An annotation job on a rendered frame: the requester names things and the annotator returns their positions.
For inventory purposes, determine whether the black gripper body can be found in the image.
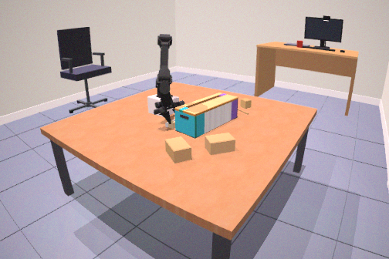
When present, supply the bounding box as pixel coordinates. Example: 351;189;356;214
153;93;185;115

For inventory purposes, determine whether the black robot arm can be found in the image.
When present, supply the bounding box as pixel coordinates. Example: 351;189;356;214
154;34;172;109

